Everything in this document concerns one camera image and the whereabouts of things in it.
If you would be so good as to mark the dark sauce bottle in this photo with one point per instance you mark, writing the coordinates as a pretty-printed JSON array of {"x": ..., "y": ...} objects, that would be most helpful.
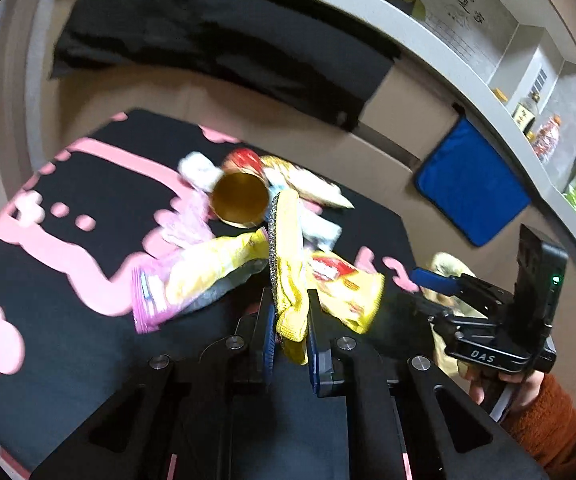
[{"x": 523, "y": 115}]

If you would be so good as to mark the orange drink bottle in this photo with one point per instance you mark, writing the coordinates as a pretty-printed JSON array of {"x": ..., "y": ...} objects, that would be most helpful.
[{"x": 547, "y": 137}]

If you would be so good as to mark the beige yellow snack packet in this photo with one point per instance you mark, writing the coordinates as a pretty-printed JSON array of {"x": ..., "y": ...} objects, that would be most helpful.
[{"x": 303, "y": 180}]

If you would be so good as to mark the red yellow snack packet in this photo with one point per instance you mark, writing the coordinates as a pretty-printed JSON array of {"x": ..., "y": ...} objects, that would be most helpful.
[{"x": 347, "y": 285}]

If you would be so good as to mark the blue hanging cloth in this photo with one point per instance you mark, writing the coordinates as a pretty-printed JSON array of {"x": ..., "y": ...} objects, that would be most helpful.
[{"x": 472, "y": 185}]

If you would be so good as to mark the white vented pipe cover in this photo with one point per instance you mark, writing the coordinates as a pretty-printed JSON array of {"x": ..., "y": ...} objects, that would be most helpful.
[{"x": 537, "y": 60}]

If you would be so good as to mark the beige plastic bag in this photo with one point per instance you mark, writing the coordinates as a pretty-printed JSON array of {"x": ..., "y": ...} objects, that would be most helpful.
[{"x": 447, "y": 270}]

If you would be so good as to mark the white crumpled tissue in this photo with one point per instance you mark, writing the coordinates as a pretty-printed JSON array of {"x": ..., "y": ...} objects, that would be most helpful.
[{"x": 199, "y": 170}]

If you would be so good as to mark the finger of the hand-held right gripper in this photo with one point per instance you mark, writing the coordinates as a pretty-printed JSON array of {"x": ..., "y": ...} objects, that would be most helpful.
[
  {"x": 442, "y": 308},
  {"x": 432, "y": 280}
]

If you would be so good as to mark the yellow snack wrapper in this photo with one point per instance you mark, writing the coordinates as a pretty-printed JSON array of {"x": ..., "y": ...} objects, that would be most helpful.
[{"x": 288, "y": 260}]

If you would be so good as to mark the person's right hand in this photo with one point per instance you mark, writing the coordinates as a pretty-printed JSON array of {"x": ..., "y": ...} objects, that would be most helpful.
[{"x": 525, "y": 392}]

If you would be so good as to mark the black blanket with pink print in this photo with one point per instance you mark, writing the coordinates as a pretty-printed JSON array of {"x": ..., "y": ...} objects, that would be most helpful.
[{"x": 68, "y": 280}]

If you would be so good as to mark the yellow chip bag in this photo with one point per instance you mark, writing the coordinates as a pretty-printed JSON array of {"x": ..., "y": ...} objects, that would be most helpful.
[{"x": 208, "y": 265}]

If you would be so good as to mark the grey stone counter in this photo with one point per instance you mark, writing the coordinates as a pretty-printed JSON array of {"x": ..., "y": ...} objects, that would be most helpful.
[{"x": 417, "y": 25}]

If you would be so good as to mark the red paper cup gold inside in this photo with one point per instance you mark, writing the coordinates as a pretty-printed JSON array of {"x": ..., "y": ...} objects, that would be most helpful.
[{"x": 240, "y": 200}]

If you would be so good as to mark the person's right forearm orange sleeve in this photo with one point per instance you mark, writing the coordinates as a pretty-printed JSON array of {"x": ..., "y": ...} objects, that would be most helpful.
[{"x": 557, "y": 425}]

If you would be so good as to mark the pink purple snack packet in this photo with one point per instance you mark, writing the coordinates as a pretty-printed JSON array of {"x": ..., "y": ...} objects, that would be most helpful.
[{"x": 150, "y": 300}]

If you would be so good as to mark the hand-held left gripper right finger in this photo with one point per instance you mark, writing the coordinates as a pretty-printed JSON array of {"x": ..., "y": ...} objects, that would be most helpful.
[{"x": 313, "y": 355}]

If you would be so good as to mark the brown cardboard panel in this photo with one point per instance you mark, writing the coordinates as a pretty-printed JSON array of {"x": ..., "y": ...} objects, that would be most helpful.
[{"x": 397, "y": 110}]

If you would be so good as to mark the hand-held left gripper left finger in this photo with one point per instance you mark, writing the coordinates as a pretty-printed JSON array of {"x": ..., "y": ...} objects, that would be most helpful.
[{"x": 270, "y": 332}]

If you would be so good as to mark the black hanging cloth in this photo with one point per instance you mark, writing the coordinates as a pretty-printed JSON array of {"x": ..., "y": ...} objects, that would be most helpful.
[{"x": 218, "y": 45}]

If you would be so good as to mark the white snack wrapper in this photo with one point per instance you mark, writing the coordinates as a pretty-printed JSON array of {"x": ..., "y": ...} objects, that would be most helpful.
[{"x": 320, "y": 227}]

